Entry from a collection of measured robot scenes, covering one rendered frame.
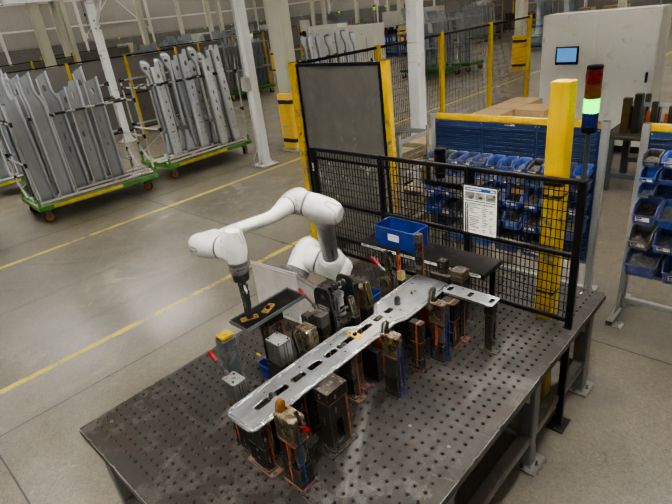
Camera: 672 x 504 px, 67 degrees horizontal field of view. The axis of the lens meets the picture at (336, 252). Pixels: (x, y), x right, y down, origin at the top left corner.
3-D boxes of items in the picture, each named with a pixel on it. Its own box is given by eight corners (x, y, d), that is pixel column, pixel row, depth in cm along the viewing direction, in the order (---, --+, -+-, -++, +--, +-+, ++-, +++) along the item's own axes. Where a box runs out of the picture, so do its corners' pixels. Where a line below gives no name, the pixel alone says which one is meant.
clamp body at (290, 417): (305, 499, 200) (291, 430, 184) (280, 480, 209) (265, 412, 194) (323, 481, 206) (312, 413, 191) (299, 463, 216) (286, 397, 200)
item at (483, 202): (497, 240, 287) (499, 188, 274) (462, 232, 302) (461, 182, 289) (499, 238, 289) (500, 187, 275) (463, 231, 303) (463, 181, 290)
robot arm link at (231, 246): (253, 256, 227) (229, 253, 232) (247, 224, 220) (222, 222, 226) (240, 267, 218) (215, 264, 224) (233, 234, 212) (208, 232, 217)
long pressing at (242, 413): (256, 438, 192) (255, 435, 191) (221, 413, 206) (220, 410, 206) (451, 285, 279) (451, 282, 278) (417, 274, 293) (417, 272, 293)
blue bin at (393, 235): (413, 253, 309) (412, 234, 303) (375, 243, 329) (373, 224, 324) (429, 243, 319) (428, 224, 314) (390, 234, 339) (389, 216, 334)
